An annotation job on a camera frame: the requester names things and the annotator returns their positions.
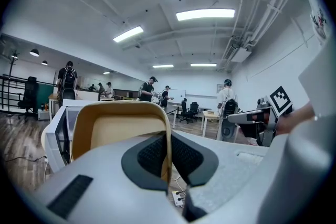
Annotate green partition board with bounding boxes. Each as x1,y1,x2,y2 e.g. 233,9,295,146
35,83,55,111

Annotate white microwave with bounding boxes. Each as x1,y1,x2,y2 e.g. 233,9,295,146
44,105,91,174

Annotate black coat rack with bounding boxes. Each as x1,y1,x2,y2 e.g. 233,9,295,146
7,49,19,79

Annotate grey chair with backpack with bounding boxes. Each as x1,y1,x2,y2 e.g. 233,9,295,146
215,99,240,143

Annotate black metal railing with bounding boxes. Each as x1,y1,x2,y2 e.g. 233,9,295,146
0,74,58,115

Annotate wooden table with white legs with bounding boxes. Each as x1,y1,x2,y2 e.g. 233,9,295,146
200,110,221,139
48,93,61,122

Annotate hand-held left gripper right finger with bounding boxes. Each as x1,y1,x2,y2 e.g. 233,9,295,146
172,131,268,224

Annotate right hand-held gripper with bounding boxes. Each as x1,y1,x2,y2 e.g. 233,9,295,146
227,86,293,147

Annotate white ceiling pipes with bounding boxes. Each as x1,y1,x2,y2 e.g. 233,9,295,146
228,0,300,47

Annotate black office chair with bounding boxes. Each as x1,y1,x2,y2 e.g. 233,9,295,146
17,76,40,122
186,102,200,124
179,98,190,123

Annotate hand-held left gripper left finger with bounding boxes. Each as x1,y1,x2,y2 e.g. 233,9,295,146
35,130,188,224

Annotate person's right forearm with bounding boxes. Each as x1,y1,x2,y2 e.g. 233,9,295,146
277,102,317,136

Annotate person's white shirt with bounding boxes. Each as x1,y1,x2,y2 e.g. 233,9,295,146
298,0,336,120

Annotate small white cabinet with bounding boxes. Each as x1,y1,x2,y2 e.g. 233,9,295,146
37,108,51,121

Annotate white power strip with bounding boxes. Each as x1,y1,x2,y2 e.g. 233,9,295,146
171,189,187,208

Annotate white whiteboard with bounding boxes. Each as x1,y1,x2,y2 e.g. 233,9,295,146
167,89,187,104

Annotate black floor cable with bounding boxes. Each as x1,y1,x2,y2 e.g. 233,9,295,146
4,155,47,164

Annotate white ceiling air conditioner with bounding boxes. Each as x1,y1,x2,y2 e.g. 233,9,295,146
222,44,253,63

